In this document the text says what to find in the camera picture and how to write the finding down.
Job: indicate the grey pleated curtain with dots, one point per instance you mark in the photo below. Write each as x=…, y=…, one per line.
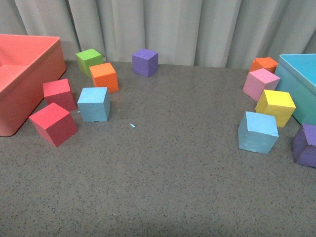
x=213, y=33

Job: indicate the salmon pink plastic bin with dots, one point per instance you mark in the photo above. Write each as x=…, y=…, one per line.
x=26, y=63

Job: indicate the orange foam cube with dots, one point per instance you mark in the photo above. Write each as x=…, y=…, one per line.
x=266, y=62
x=104, y=75

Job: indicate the red foam cube front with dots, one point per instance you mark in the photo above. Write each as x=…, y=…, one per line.
x=54, y=123

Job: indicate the orange foam cube left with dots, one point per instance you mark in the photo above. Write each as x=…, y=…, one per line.
x=104, y=75

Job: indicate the orange foam cube right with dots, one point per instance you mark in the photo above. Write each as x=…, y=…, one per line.
x=266, y=62

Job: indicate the pink foam cube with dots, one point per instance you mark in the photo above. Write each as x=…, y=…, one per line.
x=257, y=81

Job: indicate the yellow foam cube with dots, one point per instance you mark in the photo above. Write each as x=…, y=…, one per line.
x=278, y=104

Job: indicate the red foam cube rear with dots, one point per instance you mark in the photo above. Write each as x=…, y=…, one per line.
x=60, y=93

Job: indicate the purple foam cube right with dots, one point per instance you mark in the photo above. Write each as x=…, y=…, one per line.
x=304, y=145

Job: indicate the purple foam cube back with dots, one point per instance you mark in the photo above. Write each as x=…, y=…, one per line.
x=145, y=62

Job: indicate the red foam cube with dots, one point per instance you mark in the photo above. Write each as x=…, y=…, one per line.
x=60, y=93
x=54, y=123

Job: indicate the purple foam cube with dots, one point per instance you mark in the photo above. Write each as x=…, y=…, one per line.
x=304, y=145
x=145, y=62

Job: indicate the teal plastic bin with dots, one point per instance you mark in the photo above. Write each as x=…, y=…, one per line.
x=297, y=74

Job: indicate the light blue foam cube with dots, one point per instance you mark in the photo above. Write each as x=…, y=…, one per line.
x=94, y=104
x=257, y=132

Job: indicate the green foam cube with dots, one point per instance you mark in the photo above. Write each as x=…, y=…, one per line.
x=88, y=58

